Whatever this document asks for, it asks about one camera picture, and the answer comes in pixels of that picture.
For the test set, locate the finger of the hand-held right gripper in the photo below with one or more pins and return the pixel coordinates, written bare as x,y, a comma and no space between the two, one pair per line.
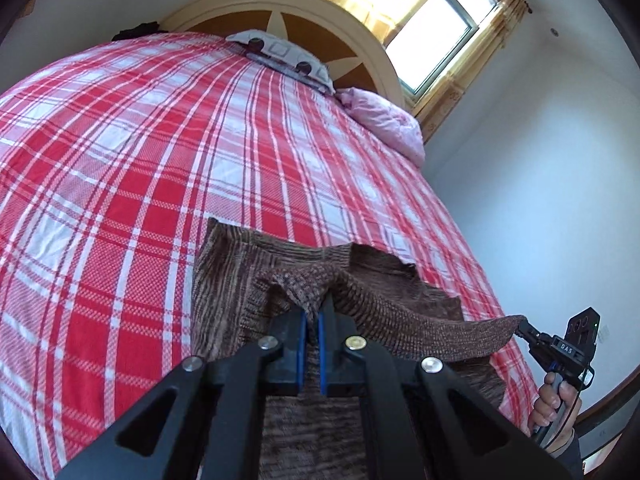
529,334

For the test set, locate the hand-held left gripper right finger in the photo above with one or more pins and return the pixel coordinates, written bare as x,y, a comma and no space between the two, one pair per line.
322,355

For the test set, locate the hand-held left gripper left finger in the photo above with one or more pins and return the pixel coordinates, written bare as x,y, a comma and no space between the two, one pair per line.
301,355

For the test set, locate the brown knitted sun-pattern sweater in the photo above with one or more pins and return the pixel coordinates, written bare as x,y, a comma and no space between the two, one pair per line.
410,310

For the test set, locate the person's right forearm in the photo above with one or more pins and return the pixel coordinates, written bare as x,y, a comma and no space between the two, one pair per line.
567,457

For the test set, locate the person's right hand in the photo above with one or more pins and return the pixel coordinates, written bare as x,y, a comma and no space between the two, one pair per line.
545,405

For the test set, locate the pink pillow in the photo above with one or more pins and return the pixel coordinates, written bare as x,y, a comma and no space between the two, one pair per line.
390,125

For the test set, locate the bed with red plaid sheet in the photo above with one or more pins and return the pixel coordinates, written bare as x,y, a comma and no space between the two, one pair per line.
125,185

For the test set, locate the narrow yellow curtain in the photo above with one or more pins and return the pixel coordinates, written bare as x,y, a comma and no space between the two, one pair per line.
480,55

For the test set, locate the white patterned pillow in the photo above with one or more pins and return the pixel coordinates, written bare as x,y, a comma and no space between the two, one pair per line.
286,49

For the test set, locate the cream and brown wooden headboard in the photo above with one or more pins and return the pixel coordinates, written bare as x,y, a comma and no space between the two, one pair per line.
320,35

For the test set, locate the window behind headboard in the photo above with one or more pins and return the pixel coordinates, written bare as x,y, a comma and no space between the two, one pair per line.
440,25

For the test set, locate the dark cloth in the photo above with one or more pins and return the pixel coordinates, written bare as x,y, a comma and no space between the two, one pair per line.
137,31

